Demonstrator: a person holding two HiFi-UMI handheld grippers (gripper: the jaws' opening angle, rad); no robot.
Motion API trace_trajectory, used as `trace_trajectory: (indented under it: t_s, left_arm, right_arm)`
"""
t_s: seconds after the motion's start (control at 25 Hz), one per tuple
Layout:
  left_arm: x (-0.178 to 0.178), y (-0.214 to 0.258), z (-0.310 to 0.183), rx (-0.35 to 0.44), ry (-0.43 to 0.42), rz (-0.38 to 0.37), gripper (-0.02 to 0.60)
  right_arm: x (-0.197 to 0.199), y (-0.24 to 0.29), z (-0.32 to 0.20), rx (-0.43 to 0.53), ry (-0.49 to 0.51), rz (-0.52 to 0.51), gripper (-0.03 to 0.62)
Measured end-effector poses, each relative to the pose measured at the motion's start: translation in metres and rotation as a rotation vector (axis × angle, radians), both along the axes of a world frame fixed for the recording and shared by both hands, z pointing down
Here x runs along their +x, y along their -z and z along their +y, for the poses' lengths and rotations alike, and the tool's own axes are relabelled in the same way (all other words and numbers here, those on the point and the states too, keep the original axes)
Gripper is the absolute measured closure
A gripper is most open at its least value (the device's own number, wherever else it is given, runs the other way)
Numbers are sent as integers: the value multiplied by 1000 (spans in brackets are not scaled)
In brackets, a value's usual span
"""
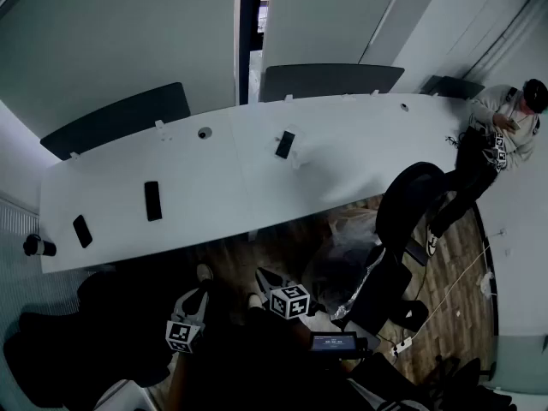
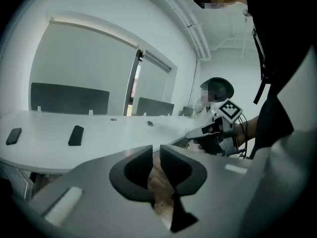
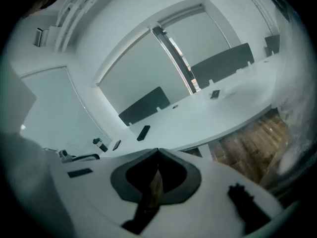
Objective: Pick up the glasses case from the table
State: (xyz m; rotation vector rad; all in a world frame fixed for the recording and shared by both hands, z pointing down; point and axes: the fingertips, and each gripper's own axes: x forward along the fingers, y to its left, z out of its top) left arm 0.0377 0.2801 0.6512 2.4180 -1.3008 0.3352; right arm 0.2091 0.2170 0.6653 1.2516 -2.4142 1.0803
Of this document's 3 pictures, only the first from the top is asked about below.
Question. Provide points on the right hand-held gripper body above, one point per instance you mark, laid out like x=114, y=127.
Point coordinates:
x=290, y=302

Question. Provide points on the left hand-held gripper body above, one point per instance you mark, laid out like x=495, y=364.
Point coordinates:
x=183, y=336

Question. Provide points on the person's black clothing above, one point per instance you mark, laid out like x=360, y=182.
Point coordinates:
x=265, y=358

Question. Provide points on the long dark desk divider panel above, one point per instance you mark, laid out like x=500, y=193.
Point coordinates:
x=115, y=118

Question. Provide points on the black travel tumbler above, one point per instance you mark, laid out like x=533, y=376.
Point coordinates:
x=38, y=246

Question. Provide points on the black smartphone with rounded corners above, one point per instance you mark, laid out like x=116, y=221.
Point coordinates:
x=82, y=230

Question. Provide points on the black office chair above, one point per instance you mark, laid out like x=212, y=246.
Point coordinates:
x=406, y=246

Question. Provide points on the clear acrylic stand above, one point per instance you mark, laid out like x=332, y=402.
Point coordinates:
x=295, y=144

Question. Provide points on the person's shoe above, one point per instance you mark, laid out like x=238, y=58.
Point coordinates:
x=254, y=301
x=204, y=272

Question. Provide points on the black smartphone on clear stand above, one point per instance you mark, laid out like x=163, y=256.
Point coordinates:
x=285, y=144

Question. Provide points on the black padded chair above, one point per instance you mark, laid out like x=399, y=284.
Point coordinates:
x=81, y=336

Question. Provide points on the person's left shoe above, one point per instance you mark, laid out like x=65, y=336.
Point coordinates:
x=204, y=272

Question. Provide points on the white power strip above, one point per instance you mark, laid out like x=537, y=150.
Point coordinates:
x=401, y=346

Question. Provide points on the small dark desk divider panel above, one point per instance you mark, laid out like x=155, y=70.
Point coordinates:
x=454, y=87

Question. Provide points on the person's right shoe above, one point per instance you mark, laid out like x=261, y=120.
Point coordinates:
x=254, y=301

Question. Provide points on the person's left forearm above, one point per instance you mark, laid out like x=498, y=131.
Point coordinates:
x=179, y=379

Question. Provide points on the small black screen device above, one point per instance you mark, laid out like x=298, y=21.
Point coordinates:
x=334, y=341

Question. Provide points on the white ribbed radiator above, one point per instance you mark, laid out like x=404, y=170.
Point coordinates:
x=17, y=216

